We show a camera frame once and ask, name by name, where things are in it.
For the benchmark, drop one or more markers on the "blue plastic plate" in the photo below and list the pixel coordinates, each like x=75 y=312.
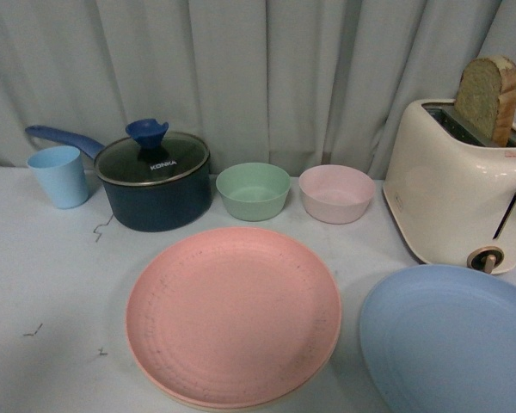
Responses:
x=438 y=338

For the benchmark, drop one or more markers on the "pink plastic plate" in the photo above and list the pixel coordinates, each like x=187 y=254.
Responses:
x=232 y=251

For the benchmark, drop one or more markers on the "glass pot lid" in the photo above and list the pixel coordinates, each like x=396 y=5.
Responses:
x=151 y=154

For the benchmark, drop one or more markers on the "cream two-slot toaster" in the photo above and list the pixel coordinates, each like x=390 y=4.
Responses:
x=452 y=193

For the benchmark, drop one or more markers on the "pink plastic bowl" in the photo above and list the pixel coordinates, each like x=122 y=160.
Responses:
x=335 y=194

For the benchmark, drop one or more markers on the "bread slice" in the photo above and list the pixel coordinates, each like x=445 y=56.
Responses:
x=486 y=97

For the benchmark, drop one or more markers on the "light blue plastic cup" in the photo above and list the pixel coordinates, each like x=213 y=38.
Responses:
x=60 y=173

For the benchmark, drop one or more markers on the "green plastic bowl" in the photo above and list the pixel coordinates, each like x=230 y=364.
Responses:
x=253 y=191

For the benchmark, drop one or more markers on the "dark blue saucepan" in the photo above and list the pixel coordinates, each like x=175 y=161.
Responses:
x=155 y=208

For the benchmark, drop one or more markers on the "grey curtain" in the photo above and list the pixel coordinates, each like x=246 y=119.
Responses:
x=294 y=83

